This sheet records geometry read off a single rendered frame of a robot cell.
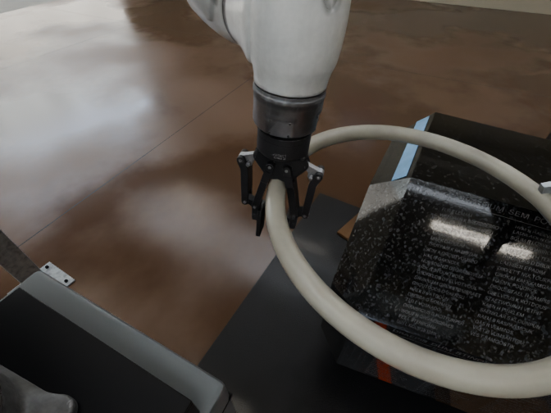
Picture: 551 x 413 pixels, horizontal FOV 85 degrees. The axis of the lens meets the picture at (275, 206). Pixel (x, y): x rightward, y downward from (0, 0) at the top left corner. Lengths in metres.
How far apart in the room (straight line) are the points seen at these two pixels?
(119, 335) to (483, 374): 0.46
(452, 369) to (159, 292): 1.31
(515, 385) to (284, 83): 0.38
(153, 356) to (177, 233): 1.24
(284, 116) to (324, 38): 0.09
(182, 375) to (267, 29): 0.44
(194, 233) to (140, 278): 0.34
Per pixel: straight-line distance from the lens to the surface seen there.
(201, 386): 0.48
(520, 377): 0.41
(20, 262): 1.62
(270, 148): 0.41
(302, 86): 0.35
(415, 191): 0.74
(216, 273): 1.51
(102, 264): 1.73
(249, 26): 0.36
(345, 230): 1.64
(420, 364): 0.36
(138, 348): 0.52
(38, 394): 0.47
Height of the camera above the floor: 1.26
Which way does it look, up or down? 45 degrees down
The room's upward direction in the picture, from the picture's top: straight up
